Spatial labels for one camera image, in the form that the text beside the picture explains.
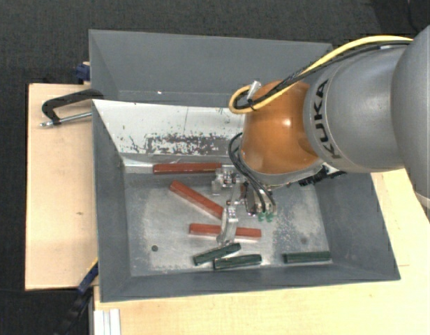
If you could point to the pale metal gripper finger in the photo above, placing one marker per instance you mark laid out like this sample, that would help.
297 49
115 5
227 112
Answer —
229 226
220 180

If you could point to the red-brown flat block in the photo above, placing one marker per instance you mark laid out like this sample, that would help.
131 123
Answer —
204 229
187 168
195 198

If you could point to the dark green flat block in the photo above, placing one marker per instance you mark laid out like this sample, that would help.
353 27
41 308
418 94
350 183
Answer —
307 257
237 261
215 254

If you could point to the grey metal bin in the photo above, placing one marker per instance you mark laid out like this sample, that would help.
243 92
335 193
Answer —
166 222

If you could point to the pale flat board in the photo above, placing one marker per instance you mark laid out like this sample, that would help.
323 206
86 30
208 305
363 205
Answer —
58 187

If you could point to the black cylinder on white bracket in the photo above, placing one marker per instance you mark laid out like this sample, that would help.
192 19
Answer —
312 180

